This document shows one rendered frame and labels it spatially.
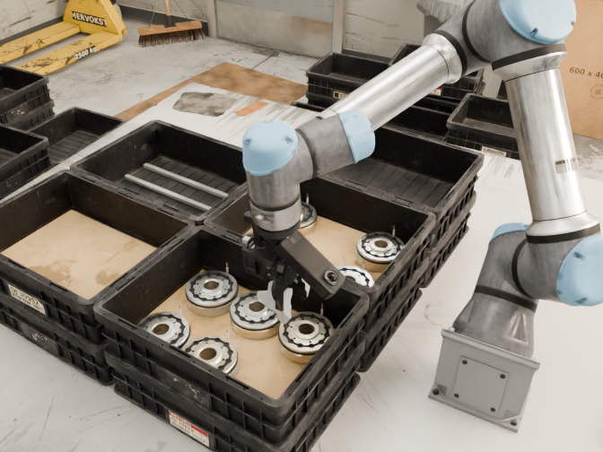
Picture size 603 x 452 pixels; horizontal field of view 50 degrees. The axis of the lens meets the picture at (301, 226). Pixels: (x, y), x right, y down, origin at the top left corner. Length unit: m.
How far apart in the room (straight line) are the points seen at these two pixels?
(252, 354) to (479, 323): 0.41
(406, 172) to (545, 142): 0.67
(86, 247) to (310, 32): 3.32
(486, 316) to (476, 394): 0.16
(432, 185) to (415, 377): 0.54
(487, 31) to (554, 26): 0.10
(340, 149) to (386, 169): 0.81
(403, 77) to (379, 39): 3.30
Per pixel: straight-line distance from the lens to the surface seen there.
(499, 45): 1.10
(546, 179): 1.11
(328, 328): 1.20
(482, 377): 1.23
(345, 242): 1.44
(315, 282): 0.97
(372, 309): 1.22
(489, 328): 1.19
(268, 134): 0.87
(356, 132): 0.92
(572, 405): 1.39
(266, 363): 1.18
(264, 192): 0.90
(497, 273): 1.22
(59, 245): 1.51
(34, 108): 2.98
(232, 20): 4.88
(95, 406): 1.33
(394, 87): 1.11
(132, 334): 1.13
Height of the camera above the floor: 1.71
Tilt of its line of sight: 36 degrees down
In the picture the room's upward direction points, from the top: 1 degrees clockwise
